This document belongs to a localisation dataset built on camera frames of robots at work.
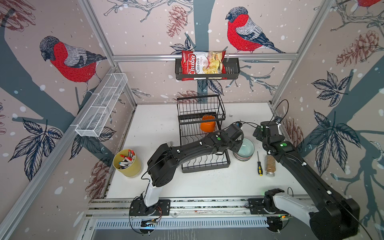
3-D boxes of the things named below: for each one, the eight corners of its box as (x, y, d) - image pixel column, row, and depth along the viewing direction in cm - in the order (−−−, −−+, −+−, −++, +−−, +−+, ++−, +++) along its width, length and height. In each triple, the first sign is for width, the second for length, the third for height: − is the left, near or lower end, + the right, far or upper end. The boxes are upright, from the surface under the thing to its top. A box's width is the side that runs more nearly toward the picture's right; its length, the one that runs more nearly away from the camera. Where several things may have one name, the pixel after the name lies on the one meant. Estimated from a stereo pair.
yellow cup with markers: (121, 179, 85) (109, 169, 74) (127, 160, 93) (117, 149, 81) (141, 179, 85) (132, 169, 73) (146, 160, 93) (138, 149, 81)
